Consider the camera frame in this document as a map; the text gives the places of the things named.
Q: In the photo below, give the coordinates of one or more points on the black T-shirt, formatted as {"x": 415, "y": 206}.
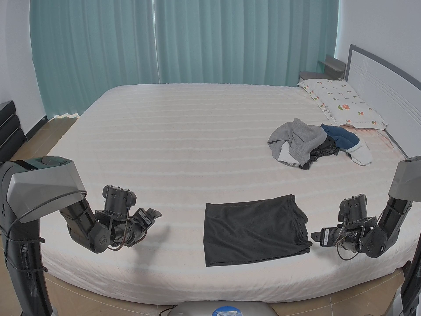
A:
{"x": 250, "y": 229}

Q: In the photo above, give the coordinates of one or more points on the blue-green curtain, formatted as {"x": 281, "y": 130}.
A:
{"x": 246, "y": 28}
{"x": 98, "y": 44}

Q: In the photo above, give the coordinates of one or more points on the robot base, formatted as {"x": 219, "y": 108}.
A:
{"x": 197, "y": 309}

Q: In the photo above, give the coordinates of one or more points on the pile of clothes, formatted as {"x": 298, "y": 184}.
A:
{"x": 302, "y": 137}

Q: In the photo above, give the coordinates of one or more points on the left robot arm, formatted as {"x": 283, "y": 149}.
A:
{"x": 42, "y": 179}

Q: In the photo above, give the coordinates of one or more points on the white printed pillow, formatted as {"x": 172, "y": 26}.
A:
{"x": 342, "y": 102}

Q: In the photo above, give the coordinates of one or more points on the bed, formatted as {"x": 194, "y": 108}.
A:
{"x": 181, "y": 127}

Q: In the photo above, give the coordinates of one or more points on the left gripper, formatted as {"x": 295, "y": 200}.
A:
{"x": 139, "y": 224}

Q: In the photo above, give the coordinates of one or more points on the grey bedside table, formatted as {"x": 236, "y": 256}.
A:
{"x": 334, "y": 66}

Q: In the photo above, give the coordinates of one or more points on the black chest of drawers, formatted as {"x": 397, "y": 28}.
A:
{"x": 10, "y": 130}

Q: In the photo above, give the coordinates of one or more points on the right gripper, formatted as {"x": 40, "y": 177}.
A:
{"x": 330, "y": 237}

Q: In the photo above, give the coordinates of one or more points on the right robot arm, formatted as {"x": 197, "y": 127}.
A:
{"x": 404, "y": 179}

